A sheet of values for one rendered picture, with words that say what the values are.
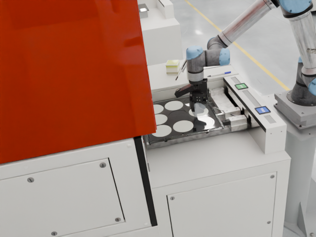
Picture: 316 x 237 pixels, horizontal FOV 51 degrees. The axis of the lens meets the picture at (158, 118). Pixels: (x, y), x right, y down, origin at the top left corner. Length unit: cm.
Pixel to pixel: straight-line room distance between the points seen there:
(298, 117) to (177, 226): 78
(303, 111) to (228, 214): 62
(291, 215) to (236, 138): 82
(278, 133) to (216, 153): 29
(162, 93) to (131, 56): 99
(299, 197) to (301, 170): 21
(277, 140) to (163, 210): 59
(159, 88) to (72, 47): 104
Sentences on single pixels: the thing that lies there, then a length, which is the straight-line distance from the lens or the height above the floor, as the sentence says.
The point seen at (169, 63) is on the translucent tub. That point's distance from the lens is 200.
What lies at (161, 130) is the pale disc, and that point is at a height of 90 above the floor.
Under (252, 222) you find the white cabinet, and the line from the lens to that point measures 176.
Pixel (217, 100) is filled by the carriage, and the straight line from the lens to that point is 186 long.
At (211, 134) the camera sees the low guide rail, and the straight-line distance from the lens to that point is 167.
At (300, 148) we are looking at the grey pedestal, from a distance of 197.
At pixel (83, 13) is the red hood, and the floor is 161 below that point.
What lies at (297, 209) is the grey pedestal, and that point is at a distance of 228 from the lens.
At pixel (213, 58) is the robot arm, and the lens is 151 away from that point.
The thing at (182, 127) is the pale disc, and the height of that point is 90.
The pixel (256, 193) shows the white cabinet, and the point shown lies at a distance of 163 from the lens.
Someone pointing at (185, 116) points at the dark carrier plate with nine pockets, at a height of 90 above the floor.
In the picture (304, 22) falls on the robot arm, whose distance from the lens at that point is 152.
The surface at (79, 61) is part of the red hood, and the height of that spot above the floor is 150.
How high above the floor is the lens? 180
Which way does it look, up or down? 32 degrees down
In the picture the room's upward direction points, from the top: 8 degrees counter-clockwise
